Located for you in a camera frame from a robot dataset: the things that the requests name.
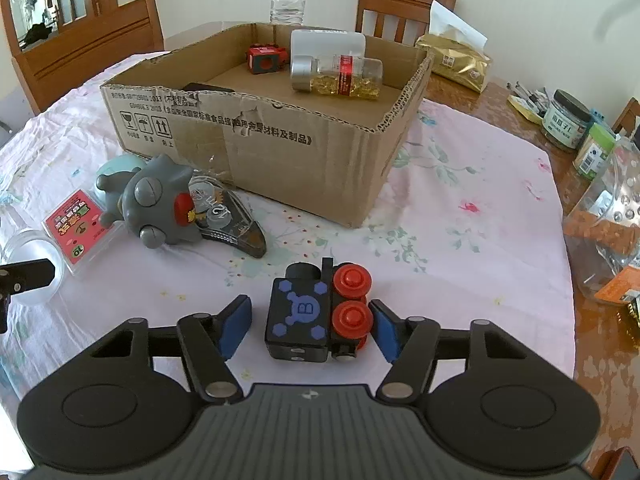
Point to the bunch of pens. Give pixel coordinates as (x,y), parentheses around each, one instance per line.
(530,95)

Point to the pink floral tablecloth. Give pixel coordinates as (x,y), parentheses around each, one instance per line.
(450,240)

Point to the large clear black-lid jar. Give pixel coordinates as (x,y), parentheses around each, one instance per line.
(607,230)

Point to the small black-lid jar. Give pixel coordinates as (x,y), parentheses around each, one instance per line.
(565,120)

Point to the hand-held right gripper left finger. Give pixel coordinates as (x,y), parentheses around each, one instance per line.
(235,327)

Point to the clear correction tape dispenser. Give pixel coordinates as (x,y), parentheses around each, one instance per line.
(230,225)

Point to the yellow sticky notes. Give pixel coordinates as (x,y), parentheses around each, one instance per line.
(525,110)

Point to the green-lid bottle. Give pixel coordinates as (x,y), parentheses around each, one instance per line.
(595,152)

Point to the red and black toy cube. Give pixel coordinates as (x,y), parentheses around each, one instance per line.
(262,59)

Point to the clear bottle of yellow capsules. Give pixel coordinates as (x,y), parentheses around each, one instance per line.
(345,80)

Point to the grey toy figure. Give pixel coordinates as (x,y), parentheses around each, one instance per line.
(155,205)

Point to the wooden slat-back chair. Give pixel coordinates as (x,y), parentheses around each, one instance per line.
(400,7)
(629,115)
(90,45)

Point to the black toy block red wheels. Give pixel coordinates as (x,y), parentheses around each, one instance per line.
(300,315)

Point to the green and white flat pack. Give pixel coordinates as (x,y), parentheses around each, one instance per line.
(325,42)

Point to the red card pack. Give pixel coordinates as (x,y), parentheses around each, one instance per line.
(75,225)

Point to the gold tissue pack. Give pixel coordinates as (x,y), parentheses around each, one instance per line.
(457,62)

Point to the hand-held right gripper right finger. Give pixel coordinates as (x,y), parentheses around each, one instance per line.
(385,332)

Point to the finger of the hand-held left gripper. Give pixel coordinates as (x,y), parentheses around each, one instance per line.
(30,272)

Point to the teal plastic toy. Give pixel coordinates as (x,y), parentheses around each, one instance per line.
(117,172)

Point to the cardboard box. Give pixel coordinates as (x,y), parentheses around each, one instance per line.
(300,170)

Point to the clear round plastic container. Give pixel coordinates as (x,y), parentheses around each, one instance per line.
(30,247)

